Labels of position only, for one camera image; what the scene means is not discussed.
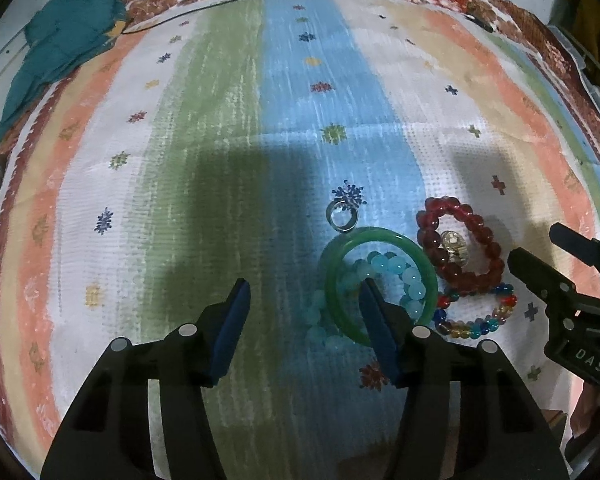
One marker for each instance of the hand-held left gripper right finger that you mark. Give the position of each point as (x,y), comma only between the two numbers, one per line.
(379,335)

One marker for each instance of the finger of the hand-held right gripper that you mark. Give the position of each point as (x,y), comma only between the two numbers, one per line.
(537,272)
(580,250)

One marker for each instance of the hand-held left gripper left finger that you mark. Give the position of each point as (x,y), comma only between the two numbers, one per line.
(230,332)

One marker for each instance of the green jade bangle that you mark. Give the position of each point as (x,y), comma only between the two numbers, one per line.
(380,237)

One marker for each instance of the striped colourful cloth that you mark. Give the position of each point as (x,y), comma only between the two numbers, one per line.
(180,160)

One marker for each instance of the teal cloth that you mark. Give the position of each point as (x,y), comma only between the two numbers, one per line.
(65,25)

